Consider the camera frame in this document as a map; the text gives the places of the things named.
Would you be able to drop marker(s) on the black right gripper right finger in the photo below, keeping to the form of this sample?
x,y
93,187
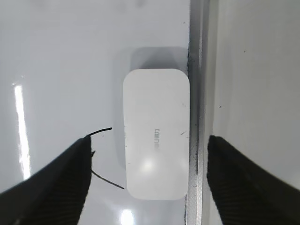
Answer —
x,y
246,194

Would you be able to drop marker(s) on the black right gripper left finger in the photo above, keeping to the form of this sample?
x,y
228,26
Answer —
x,y
55,195

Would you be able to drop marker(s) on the white rectangular board eraser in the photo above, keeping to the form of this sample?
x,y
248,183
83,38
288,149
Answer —
x,y
156,109

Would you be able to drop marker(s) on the white magnetic whiteboard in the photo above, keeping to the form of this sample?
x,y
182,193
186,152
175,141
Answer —
x,y
62,66

